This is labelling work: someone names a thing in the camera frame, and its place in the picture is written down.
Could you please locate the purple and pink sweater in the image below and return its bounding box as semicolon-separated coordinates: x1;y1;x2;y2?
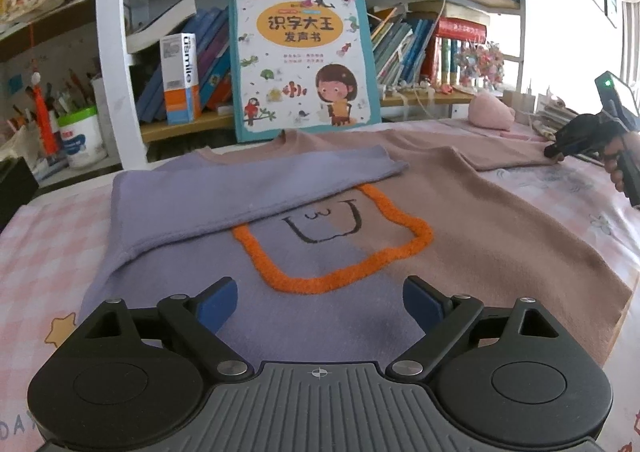
80;130;631;364

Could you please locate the colourful flower ornament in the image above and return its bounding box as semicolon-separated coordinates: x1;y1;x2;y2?
456;42;504;90

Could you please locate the red orange tassel ornament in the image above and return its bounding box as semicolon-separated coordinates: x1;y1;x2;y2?
32;60;58;157

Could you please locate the person's right hand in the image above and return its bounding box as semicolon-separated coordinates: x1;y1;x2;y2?
602;130;640;193

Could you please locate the blue books left stack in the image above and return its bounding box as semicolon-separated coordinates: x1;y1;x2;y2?
136;7;229;124

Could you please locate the stack of papers and books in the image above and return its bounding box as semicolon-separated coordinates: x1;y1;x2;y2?
529;94;578;141

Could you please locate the white charging cable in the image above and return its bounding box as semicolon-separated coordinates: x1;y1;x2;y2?
399;0;452;121

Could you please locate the black box at left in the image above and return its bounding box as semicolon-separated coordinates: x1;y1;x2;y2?
0;157;39;231

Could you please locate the row of leaning books right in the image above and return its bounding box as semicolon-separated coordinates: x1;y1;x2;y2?
369;1;489;88

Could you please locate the white orange usmile box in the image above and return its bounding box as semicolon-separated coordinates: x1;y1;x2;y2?
160;33;202;125

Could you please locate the children's picture book teal border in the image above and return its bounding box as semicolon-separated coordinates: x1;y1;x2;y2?
229;0;381;143

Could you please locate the white tub green lid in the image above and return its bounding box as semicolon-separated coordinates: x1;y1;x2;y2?
58;106;107;169

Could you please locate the pink checkered tablecloth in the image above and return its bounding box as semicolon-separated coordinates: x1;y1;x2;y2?
1;120;639;451

